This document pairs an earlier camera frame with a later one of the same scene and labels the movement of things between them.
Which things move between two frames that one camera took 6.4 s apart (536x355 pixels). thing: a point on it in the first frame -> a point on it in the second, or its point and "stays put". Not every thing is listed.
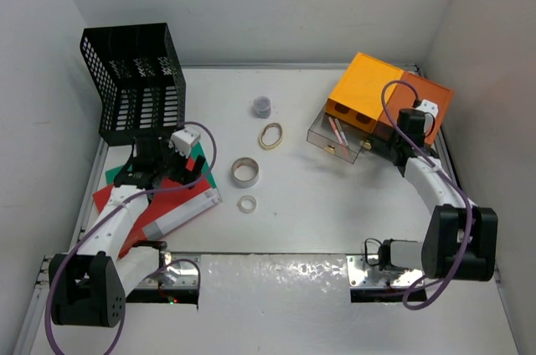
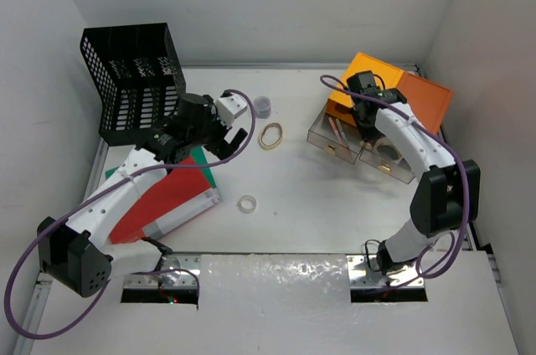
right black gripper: (393, 139) -> (370, 133)
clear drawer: (332, 134) stays put
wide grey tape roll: (244, 172) -> (386, 148)
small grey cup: (262, 107) stays put
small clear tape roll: (247, 204) stays put
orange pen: (336, 131) stays put
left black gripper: (166, 149) -> (220, 147)
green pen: (341, 131) stays put
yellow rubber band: (270, 147) stays put
